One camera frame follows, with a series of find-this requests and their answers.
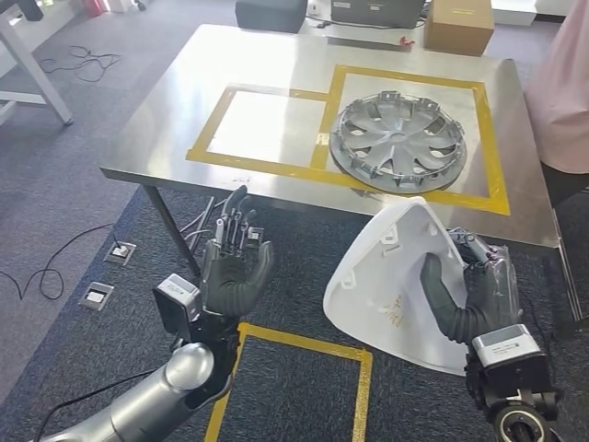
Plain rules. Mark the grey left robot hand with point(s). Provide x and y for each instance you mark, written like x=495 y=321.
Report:
x=228 y=283

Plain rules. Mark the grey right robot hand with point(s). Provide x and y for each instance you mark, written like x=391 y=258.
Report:
x=492 y=296

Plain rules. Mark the white plastic shell part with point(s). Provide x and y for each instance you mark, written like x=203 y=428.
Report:
x=381 y=287

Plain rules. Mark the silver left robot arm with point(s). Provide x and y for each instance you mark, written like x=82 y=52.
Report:
x=151 y=399

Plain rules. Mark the steel workbench table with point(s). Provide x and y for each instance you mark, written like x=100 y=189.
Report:
x=253 y=61

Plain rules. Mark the metal floor socket box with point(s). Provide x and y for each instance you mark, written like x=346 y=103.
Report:
x=255 y=237
x=121 y=252
x=96 y=296

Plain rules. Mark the yellow tape square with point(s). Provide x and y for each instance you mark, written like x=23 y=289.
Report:
x=299 y=340

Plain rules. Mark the yellow tape double rectangle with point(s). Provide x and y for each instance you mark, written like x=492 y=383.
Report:
x=493 y=152

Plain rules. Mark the silver wheel hubcap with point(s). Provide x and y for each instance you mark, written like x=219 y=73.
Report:
x=398 y=143

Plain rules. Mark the person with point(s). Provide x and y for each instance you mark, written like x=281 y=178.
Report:
x=561 y=91

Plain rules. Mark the cardboard box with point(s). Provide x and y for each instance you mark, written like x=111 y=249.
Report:
x=458 y=27

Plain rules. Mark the black zip case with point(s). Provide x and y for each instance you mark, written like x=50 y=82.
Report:
x=271 y=15

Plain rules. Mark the white computer mouse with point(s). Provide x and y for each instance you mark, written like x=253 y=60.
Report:
x=313 y=8

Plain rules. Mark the white desk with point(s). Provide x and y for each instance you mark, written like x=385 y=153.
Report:
x=368 y=43

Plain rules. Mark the grey laptop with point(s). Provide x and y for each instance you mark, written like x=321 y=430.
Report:
x=377 y=12

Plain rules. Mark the red container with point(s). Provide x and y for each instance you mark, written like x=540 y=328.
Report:
x=93 y=7

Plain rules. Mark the white table with green top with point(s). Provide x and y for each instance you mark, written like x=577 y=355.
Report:
x=23 y=97

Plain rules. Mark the black speaker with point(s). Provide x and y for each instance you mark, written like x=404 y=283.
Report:
x=29 y=9

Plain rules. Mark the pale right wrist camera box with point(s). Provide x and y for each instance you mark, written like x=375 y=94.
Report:
x=504 y=344

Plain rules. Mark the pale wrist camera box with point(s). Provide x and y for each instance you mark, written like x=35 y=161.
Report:
x=504 y=344
x=175 y=302

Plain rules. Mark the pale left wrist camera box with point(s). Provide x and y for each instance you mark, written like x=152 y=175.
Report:
x=175 y=302

